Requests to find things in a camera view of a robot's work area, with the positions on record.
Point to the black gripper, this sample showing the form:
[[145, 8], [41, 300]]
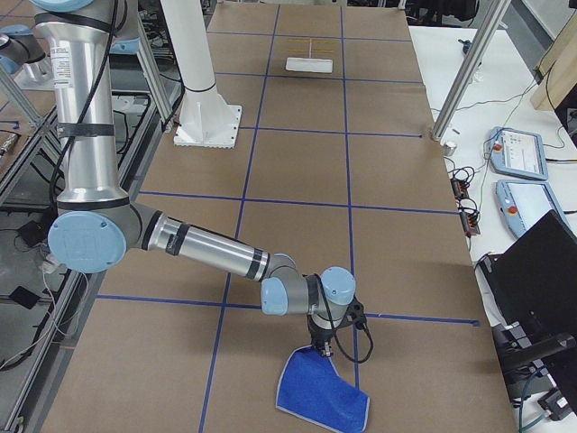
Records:
[[320, 337]]

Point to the blue towel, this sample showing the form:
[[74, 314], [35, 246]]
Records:
[[311, 389]]

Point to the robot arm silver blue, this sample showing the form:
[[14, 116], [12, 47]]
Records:
[[98, 223], [21, 50]]

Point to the wooden towel rack white base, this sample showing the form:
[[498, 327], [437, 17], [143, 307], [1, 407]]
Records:
[[308, 55]]

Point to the small metal cylinder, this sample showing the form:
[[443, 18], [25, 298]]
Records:
[[449, 148]]

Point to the lower teach pendant tablet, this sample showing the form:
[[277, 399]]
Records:
[[524, 202]]

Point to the teach pendant tablet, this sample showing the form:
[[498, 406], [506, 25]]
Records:
[[524, 202], [517, 153]]

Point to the upper teach pendant tablet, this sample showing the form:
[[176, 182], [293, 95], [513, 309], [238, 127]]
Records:
[[517, 153]]

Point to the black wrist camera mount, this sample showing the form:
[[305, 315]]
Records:
[[354, 316]]

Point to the white camera post with base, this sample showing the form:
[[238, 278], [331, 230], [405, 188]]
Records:
[[205, 119]]

